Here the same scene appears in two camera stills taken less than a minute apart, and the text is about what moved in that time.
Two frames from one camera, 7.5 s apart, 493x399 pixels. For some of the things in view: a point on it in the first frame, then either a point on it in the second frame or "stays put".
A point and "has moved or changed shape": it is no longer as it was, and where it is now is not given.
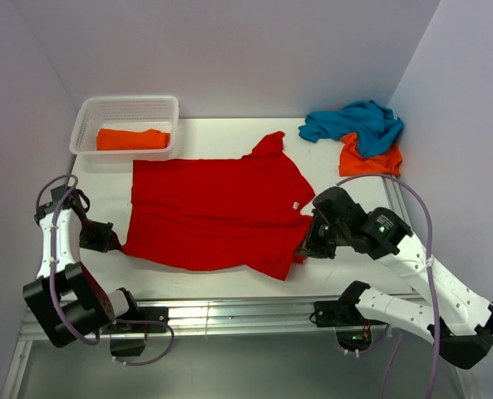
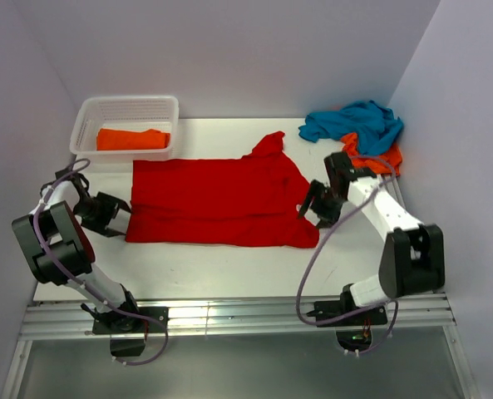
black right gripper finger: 312,243 → 310,194
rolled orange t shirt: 108,139 stays put
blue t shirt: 372,125 stays put
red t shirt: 221,213 has moved or changed shape
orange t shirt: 351,161 stays put
